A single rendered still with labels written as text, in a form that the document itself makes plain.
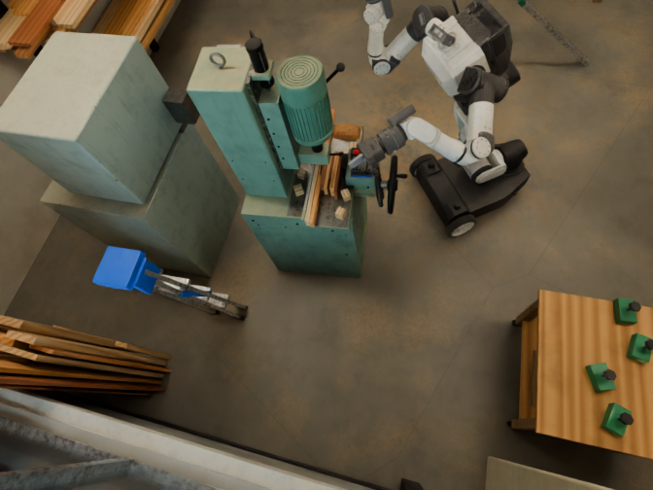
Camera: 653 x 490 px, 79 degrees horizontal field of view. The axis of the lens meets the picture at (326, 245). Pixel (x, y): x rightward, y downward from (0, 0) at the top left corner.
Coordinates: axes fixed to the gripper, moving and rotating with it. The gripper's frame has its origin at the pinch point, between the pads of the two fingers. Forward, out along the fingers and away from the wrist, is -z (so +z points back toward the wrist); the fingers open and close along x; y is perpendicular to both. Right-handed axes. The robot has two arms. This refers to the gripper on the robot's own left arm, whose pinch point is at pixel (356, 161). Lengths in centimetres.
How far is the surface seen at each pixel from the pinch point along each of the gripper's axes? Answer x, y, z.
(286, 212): 35, -39, -40
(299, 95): 20.8, 21.3, -5.1
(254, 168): 42, -12, -39
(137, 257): 15, 5, -93
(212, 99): 36, 30, -33
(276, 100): 30.3, 18.7, -13.2
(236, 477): -65, -41, -99
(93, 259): 130, -71, -195
